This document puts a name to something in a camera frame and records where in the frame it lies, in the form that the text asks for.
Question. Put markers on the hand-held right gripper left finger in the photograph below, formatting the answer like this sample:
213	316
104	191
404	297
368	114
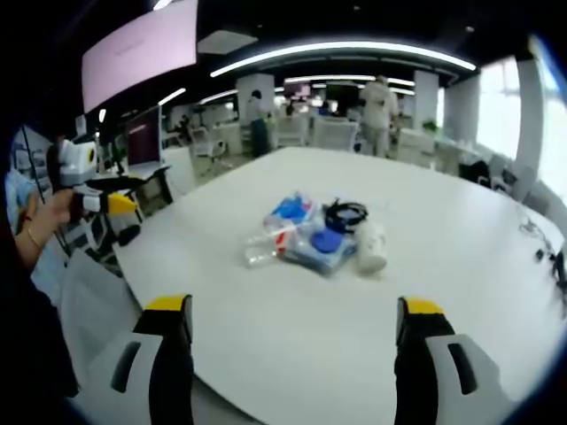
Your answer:
170	380

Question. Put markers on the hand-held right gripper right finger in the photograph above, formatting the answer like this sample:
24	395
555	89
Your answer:
416	376

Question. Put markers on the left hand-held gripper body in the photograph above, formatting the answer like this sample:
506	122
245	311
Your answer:
76	159

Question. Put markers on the white paper cup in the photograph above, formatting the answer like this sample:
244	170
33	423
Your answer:
372	248

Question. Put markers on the blue items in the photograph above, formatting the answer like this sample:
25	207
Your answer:
325	261

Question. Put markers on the clear plastic cup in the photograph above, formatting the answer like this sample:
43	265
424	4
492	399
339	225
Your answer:
261	250

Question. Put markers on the blue round lid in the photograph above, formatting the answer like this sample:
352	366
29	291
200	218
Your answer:
325	241

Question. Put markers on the blue and white packet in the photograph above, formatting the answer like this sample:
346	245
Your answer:
290	210

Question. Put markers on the person's left hand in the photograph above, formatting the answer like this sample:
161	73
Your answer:
52	212

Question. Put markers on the black mesh chair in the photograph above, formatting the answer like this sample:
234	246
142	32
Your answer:
153	188

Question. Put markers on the desktop monitor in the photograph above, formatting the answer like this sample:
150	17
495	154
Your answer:
142	137

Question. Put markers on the white table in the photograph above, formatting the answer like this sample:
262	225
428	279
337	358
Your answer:
310	319

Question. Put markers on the white mesh chair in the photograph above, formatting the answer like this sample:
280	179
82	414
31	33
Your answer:
334	133

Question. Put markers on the green potted plant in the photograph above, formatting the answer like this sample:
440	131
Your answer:
429	126

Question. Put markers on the curved ceiling light strip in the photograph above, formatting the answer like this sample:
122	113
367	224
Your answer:
345	49

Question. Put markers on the large wall screen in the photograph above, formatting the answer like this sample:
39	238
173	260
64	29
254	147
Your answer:
137	57

